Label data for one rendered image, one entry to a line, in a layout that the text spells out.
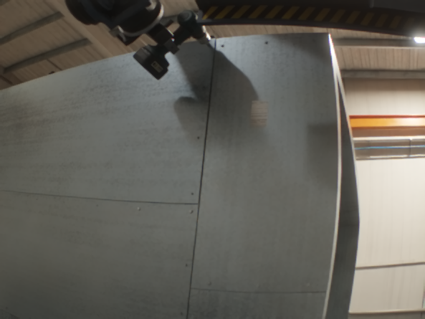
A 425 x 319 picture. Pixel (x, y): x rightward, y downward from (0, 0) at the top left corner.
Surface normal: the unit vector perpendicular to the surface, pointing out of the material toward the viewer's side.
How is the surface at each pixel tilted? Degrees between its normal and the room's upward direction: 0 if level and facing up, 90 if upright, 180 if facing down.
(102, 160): 90
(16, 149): 90
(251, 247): 90
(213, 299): 90
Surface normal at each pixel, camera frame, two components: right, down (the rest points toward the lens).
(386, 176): -0.40, -0.31
